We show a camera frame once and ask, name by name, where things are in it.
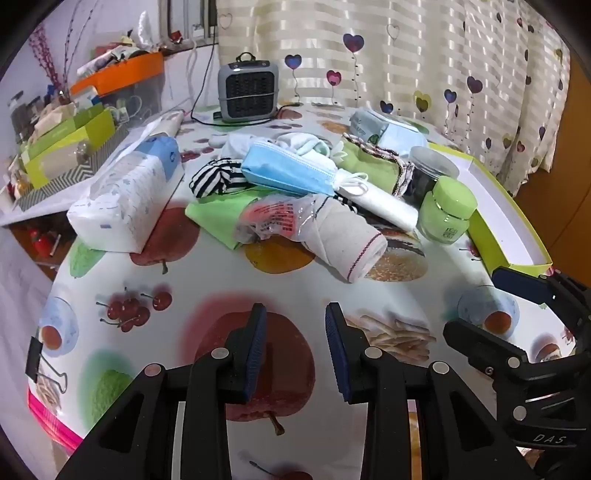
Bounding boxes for blue face mask pack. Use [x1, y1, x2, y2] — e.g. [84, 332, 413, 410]
[241, 141, 340, 198]

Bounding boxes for yellow-green cardboard box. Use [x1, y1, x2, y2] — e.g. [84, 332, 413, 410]
[427, 141, 553, 278]

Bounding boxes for black power cable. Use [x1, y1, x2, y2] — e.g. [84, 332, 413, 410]
[190, 0, 305, 126]

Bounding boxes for window frame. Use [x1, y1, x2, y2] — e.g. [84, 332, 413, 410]
[159, 0, 220, 52]

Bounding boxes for striped curtain with hearts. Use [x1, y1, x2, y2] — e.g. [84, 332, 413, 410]
[216, 0, 573, 185]

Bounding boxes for white cloth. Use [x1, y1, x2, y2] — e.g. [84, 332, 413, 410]
[339, 173, 421, 230]

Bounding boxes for wooden wardrobe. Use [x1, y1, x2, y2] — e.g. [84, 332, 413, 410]
[512, 46, 591, 241]

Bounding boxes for black binder clip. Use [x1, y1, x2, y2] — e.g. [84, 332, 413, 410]
[25, 337, 68, 396]

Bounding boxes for green cream jar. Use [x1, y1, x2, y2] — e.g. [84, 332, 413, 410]
[417, 175, 477, 243]

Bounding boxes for clear bin with orange lid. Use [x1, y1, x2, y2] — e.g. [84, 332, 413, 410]
[69, 51, 167, 126]

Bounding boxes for plain green cloth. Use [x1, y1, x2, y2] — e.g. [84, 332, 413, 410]
[185, 189, 273, 252]

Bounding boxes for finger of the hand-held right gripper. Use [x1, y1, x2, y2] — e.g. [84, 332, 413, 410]
[442, 318, 532, 386]
[491, 266, 591, 342]

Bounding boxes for grey portable heater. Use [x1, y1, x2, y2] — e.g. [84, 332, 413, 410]
[217, 52, 280, 123]

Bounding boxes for green cloth with patterned trim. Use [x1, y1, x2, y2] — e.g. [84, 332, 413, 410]
[339, 134, 416, 197]

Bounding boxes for wet wipes pack green label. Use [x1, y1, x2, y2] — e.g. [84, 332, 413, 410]
[348, 108, 391, 145]

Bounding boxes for white soft tissue pack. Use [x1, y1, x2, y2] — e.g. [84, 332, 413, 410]
[67, 136, 185, 254]

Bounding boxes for pink flower branches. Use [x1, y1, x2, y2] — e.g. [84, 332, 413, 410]
[28, 0, 107, 93]

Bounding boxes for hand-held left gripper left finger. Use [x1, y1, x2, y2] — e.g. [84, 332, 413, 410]
[55, 302, 269, 480]

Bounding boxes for glass jar dark contents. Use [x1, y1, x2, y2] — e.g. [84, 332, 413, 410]
[8, 91, 29, 144]

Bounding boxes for grey chevron pattern tray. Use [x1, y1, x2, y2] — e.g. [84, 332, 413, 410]
[9, 124, 131, 213]

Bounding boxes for beige towel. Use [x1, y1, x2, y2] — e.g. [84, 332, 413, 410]
[300, 200, 389, 283]

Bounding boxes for green cardboard box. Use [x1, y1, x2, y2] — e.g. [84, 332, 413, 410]
[21, 108, 116, 190]

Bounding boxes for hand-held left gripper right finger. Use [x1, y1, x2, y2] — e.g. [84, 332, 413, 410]
[324, 302, 539, 480]

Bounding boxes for food print tablecloth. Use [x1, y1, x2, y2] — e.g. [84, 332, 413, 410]
[28, 104, 578, 480]

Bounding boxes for pile of assorted packets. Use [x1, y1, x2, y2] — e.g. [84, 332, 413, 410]
[76, 30, 162, 77]

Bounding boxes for clear round plastic container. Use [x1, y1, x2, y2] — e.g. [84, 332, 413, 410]
[409, 146, 461, 204]

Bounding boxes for red plastic item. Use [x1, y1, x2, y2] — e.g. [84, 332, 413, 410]
[28, 226, 61, 257]

